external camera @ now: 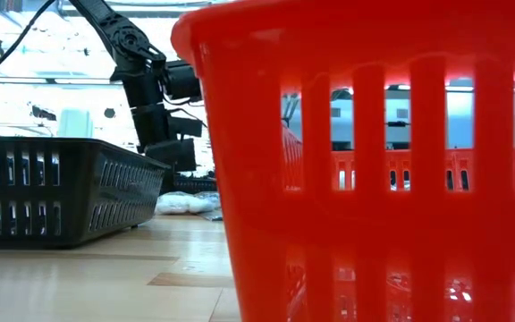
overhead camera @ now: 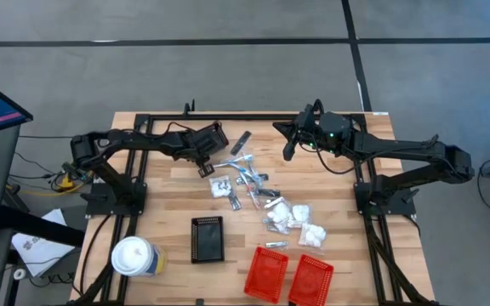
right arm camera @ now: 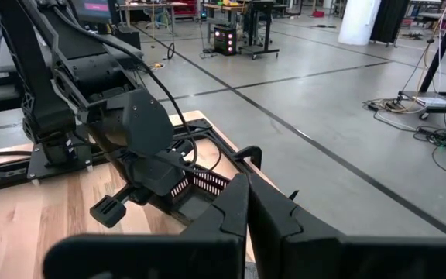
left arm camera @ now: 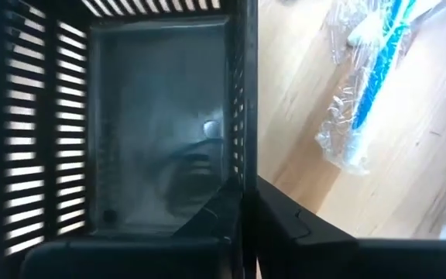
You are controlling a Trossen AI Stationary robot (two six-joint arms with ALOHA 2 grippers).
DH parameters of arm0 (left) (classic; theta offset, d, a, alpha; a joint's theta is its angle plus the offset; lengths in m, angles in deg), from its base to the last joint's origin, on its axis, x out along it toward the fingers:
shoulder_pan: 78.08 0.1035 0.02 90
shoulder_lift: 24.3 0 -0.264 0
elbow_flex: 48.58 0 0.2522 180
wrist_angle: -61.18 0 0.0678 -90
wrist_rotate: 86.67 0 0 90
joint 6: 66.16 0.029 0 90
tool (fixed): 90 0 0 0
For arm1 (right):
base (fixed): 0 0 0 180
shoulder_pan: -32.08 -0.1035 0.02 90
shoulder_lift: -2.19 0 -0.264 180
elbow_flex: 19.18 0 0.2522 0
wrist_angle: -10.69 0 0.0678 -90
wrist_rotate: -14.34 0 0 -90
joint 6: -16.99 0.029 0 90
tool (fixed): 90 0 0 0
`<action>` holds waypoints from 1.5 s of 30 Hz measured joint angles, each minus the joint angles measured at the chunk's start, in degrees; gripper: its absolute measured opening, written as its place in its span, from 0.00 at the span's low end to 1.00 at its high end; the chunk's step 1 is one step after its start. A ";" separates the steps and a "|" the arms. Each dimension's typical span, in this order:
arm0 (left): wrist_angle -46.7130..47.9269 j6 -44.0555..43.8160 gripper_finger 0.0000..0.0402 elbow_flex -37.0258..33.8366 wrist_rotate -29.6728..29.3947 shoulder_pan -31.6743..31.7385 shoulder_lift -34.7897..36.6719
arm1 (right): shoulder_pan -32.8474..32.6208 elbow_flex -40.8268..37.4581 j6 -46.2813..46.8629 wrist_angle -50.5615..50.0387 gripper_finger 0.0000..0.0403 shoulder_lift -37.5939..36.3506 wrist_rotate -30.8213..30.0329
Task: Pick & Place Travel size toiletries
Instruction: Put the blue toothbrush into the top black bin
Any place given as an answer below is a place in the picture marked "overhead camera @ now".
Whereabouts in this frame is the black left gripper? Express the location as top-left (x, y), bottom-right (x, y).
top-left (185, 127), bottom-right (229, 179)

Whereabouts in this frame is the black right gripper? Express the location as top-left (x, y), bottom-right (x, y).
top-left (272, 103), bottom-right (323, 162)

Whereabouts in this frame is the blue white toothbrush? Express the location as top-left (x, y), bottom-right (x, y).
top-left (244, 160), bottom-right (268, 188)
top-left (212, 154), bottom-right (254, 170)

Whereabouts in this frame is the clear vanity kit bag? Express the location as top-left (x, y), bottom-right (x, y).
top-left (263, 199), bottom-right (293, 235)
top-left (297, 222), bottom-right (328, 252)
top-left (289, 202), bottom-right (313, 230)
top-left (208, 174), bottom-right (234, 200)

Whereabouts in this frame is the black plastic slotted basket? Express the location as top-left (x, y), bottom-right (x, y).
top-left (187, 122), bottom-right (231, 159)
top-left (190, 215), bottom-right (226, 265)

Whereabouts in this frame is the red plastic slotted basket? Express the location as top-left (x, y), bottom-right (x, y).
top-left (287, 253), bottom-right (335, 306)
top-left (242, 245), bottom-right (291, 305)

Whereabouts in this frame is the white-lidded wipes canister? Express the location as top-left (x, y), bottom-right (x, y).
top-left (110, 235), bottom-right (168, 279)

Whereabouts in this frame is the black power adapter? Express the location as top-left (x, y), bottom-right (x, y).
top-left (60, 160), bottom-right (87, 183)

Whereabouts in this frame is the black desk beam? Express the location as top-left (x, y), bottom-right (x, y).
top-left (0, 205), bottom-right (87, 248)

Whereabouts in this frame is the white paper sheet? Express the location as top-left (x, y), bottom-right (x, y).
top-left (10, 207), bottom-right (77, 278)

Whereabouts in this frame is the black aluminium table frame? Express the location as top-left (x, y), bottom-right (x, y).
top-left (68, 110), bottom-right (440, 306)

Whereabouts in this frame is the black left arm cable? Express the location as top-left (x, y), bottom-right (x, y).
top-left (166, 121), bottom-right (223, 136)

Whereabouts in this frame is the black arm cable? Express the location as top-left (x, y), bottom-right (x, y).
top-left (311, 142), bottom-right (382, 175)
top-left (166, 121), bottom-right (223, 136)

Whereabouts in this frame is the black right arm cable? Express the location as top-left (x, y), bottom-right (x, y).
top-left (311, 142), bottom-right (382, 175)

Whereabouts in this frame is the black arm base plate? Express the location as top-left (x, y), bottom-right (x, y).
top-left (79, 181), bottom-right (148, 217)
top-left (354, 181), bottom-right (420, 217)

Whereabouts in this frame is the yellow floor cable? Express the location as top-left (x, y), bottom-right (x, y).
top-left (14, 167), bottom-right (97, 197)

